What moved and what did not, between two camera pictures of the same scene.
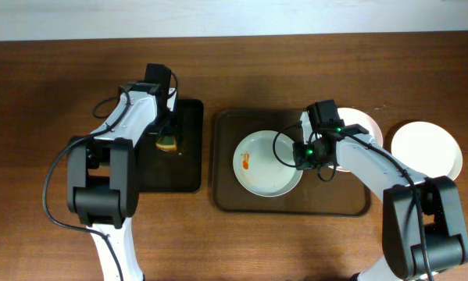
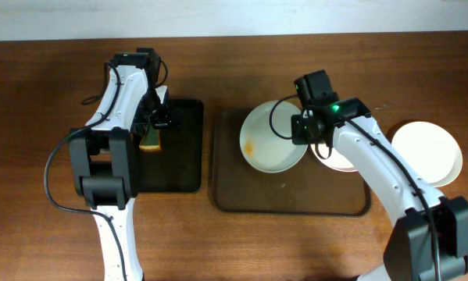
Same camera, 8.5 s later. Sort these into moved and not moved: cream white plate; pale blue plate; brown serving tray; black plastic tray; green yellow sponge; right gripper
Moved: pale blue plate; right gripper; green yellow sponge
Not moved: cream white plate; brown serving tray; black plastic tray
